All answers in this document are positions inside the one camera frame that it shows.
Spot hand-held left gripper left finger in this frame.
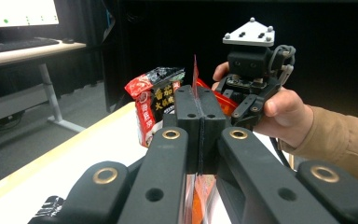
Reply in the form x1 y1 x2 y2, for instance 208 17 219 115
174 84 202 174

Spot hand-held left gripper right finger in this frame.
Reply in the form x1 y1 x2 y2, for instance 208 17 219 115
199 86 227 174

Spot red seasoning packet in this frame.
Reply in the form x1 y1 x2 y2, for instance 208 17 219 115
198 77 240 118

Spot large red and black packet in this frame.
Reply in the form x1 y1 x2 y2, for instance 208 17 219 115
124 66 186 148

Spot orange seasoning packet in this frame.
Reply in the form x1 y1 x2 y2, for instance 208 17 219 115
181 54 219 224

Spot white table mat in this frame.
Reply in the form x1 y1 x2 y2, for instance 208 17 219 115
0 106 283 224

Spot white-legged desk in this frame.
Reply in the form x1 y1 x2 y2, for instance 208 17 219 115
0 39 88 134

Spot black keyboard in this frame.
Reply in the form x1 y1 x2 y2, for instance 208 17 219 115
0 36 61 55

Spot computer monitor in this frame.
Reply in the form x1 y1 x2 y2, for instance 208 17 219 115
0 0 61 30

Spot grey gripper cable loop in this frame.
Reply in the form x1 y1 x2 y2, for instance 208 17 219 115
267 44 296 87

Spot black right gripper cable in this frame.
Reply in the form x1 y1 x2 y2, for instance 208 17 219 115
268 136 294 171

